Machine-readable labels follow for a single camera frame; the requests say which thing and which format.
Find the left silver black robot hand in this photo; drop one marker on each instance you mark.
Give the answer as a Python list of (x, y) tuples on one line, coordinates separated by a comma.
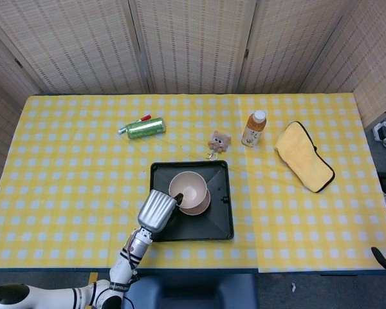
[(156, 210)]

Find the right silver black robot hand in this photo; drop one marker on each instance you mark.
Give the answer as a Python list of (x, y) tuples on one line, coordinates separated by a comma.
[(384, 261)]

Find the beige bowl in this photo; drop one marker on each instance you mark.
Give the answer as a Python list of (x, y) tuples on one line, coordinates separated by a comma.
[(189, 186)]

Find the pink bowl with red stain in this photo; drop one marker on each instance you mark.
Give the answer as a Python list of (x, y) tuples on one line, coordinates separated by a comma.
[(201, 207)]

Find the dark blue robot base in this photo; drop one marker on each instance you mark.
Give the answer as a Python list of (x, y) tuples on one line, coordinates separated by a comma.
[(196, 293)]

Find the black square plastic tray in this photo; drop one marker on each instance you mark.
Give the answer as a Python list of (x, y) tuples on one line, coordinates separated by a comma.
[(212, 222)]

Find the green drink can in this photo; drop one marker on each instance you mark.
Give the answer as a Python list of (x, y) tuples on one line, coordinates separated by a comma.
[(146, 128)]

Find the red capped white pen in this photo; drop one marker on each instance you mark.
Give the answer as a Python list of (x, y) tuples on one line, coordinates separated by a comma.
[(144, 118)]

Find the white paper scrap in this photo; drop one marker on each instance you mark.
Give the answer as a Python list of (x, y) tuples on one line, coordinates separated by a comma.
[(293, 287)]

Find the yellow white checkered tablecloth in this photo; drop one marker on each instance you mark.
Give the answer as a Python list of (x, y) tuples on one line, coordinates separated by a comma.
[(51, 161)]

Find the tea bottle with white cap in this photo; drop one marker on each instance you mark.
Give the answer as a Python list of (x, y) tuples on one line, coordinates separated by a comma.
[(252, 132)]

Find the white power adapter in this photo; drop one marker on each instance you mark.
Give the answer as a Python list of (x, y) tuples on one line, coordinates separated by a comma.
[(381, 131)]

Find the yellow towel with black trim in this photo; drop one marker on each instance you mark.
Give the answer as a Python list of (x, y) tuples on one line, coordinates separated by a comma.
[(304, 157)]

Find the woven folding screen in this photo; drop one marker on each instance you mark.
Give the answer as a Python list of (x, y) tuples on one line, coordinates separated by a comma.
[(193, 48)]

